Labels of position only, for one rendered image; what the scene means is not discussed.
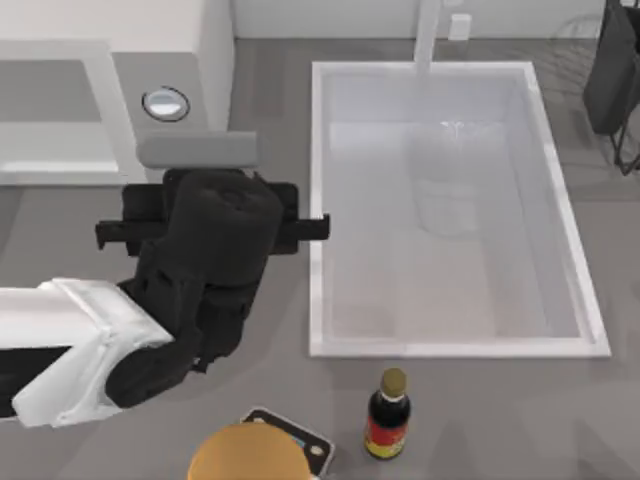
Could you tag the black folding rack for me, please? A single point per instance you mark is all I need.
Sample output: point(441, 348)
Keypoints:
point(611, 85)

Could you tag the pale grey rounded box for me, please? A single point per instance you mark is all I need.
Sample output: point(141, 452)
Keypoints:
point(200, 149)

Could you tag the pale microwave oven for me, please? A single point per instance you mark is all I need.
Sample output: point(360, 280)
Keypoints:
point(55, 145)

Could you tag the small white wall box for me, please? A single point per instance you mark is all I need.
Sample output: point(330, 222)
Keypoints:
point(460, 26)

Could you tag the dark sauce bottle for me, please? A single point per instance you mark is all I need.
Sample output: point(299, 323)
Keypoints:
point(387, 420)

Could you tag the white sink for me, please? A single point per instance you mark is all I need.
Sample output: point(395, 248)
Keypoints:
point(450, 280)

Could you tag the small black framed scale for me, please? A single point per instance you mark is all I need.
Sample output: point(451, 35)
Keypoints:
point(312, 442)

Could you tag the tall white tap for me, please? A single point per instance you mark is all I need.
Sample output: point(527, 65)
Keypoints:
point(426, 35)

